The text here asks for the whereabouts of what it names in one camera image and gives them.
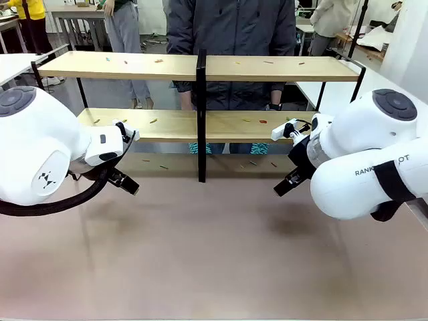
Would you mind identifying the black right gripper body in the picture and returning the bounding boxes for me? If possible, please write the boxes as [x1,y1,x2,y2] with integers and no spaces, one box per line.
[288,134,316,185]

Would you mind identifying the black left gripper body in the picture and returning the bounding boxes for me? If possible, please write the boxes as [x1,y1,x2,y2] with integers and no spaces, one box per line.
[106,167,128,186]

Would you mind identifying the white long table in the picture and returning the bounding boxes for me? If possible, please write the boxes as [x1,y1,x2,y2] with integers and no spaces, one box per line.
[295,58,428,112]

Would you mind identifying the white sneakers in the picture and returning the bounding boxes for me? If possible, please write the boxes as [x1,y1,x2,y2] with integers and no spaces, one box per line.
[41,76,66,88]

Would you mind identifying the wooden bench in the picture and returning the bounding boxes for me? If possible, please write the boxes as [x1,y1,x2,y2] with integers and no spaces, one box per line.
[334,30,386,64]

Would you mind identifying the white paper sheet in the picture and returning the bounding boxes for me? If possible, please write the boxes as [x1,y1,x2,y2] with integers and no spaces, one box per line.
[355,24,393,51]

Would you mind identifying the person in beige top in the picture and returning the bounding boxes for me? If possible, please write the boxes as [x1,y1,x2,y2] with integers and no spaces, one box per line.
[308,0,350,57]

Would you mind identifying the black stand pole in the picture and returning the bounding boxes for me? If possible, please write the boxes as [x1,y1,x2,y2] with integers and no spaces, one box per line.
[346,0,369,60]

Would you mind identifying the person in dark jacket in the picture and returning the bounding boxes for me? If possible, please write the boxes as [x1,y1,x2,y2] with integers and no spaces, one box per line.
[166,0,298,155]

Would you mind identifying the person in grey trousers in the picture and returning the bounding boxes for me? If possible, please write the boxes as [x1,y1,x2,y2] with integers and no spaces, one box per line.
[101,0,155,110]

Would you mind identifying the white side table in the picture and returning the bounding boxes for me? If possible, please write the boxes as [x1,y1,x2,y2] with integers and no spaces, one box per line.
[0,52,51,90]

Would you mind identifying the grey background desk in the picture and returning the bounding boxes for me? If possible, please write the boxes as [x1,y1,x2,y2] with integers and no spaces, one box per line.
[49,3,112,51]

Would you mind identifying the person in yellow shirt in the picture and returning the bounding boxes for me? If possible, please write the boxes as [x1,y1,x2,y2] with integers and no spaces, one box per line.
[5,0,54,56]

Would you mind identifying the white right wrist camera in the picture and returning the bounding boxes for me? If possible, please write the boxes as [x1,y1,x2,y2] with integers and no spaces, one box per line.
[271,118,300,142]

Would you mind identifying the black strap on arm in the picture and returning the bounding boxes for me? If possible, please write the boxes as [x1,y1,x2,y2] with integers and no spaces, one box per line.
[369,160,419,222]

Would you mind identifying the wooden shelf with black frame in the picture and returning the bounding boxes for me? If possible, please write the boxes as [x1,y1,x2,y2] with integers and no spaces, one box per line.
[31,48,367,183]

